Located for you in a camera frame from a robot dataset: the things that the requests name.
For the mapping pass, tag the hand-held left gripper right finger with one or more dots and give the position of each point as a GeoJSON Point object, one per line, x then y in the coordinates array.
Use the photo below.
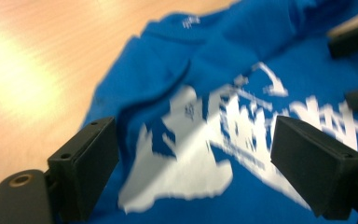
{"type": "Point", "coordinates": [317, 168]}

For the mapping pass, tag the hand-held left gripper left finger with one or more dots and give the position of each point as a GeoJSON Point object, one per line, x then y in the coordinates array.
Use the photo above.
{"type": "Point", "coordinates": [84, 168]}

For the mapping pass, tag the blue printed t-shirt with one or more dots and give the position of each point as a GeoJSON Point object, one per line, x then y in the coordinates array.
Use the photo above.
{"type": "Point", "coordinates": [230, 46]}

